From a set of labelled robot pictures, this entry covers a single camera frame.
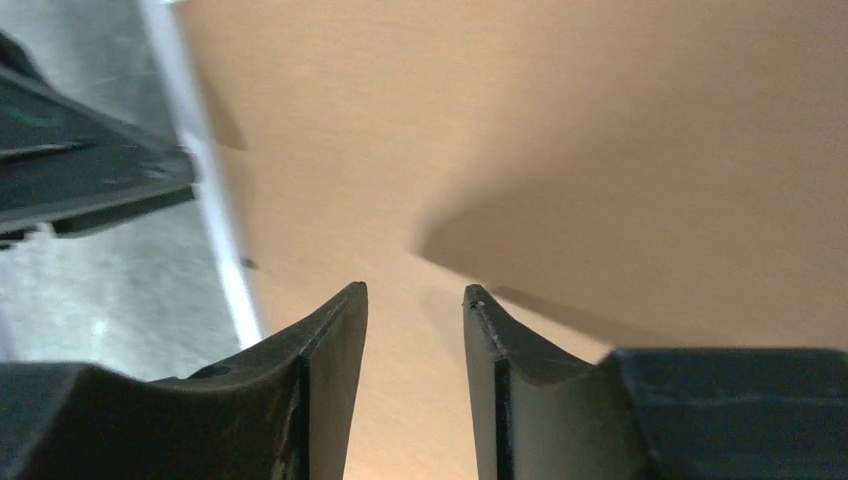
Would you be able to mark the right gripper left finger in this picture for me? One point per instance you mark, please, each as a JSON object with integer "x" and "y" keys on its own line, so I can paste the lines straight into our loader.
{"x": 281, "y": 409}

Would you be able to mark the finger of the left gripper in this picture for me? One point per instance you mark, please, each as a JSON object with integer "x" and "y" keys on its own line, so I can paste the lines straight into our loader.
{"x": 73, "y": 168}

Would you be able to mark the brown backing board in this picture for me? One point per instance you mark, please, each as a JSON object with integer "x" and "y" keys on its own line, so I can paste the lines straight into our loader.
{"x": 637, "y": 173}

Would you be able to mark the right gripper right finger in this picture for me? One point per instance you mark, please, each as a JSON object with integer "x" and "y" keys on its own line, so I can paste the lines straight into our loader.
{"x": 649, "y": 413}

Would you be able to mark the white picture frame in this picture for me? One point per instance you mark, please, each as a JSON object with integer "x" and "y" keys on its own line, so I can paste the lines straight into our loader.
{"x": 192, "y": 124}

